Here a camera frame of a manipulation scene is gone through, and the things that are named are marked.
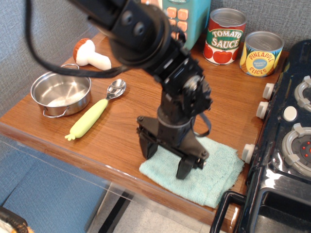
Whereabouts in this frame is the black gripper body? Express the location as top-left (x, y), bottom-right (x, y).
top-left (137, 116), bottom-right (209, 169)

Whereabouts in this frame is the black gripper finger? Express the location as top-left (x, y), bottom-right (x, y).
top-left (176, 156), bottom-right (196, 180)
top-left (139, 133), bottom-right (158, 160)

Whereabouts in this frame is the light blue towel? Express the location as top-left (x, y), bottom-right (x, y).
top-left (139, 137), bottom-right (244, 208)

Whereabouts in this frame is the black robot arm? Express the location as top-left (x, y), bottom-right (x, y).
top-left (74, 0), bottom-right (212, 180)

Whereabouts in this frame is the grey stove knob bottom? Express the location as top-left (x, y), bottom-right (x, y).
top-left (242, 144), bottom-right (255, 164)

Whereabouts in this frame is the grey stove knob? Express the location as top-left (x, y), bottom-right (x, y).
top-left (262, 83), bottom-right (275, 100)
top-left (256, 101), bottom-right (269, 119)
top-left (242, 144), bottom-right (255, 164)

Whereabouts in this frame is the grey stove knob middle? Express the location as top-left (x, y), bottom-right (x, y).
top-left (256, 101), bottom-right (269, 119)

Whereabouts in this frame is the black toy stove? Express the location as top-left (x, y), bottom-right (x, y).
top-left (210, 39), bottom-right (311, 233)

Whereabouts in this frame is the grey stove knob top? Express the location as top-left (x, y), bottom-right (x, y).
top-left (262, 83), bottom-right (275, 100)

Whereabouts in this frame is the small steel pot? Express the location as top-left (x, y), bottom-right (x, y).
top-left (30, 71), bottom-right (92, 118)

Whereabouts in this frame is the plush mushroom toy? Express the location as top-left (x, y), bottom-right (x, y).
top-left (72, 38), bottom-right (112, 70)

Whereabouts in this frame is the pineapple slices can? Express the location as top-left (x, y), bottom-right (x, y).
top-left (240, 31), bottom-right (284, 77)

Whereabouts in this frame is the tomato sauce can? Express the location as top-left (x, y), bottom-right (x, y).
top-left (204, 8), bottom-right (247, 65)

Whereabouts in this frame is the teal toy microwave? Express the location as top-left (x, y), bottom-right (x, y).
top-left (140, 0), bottom-right (212, 49)

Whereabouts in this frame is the orange object at corner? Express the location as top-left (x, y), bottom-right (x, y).
top-left (26, 227), bottom-right (34, 233)

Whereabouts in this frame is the spoon with green handle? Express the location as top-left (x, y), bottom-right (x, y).
top-left (65, 79), bottom-right (126, 141)

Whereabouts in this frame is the black braided cable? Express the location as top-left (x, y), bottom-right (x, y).
top-left (25, 0), bottom-right (132, 79)

